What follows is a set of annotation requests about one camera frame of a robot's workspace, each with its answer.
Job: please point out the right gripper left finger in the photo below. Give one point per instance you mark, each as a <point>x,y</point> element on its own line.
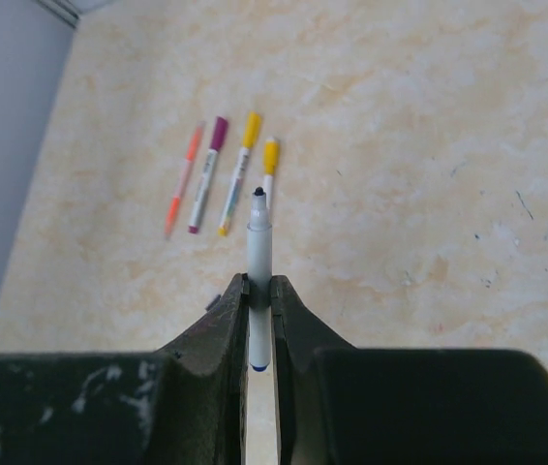
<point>184,403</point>

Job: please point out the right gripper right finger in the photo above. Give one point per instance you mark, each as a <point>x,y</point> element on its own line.
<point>339,404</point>

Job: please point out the orange pen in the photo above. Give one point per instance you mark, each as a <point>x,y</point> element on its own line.
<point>183,179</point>

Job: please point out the white blue marker pen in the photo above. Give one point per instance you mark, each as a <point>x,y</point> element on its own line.
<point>259,271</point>

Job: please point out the white purple marker pen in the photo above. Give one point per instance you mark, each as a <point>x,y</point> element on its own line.
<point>203,191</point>

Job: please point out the purple pen cap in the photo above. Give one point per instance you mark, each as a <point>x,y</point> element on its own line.
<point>219,134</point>

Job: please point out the blue pen cap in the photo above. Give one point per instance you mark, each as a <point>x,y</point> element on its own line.
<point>212,303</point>

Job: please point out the white yellow marker pen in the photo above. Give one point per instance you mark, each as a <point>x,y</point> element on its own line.
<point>234,190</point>

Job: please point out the yellow pen cap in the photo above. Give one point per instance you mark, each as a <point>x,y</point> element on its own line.
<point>271,156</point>
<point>251,131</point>

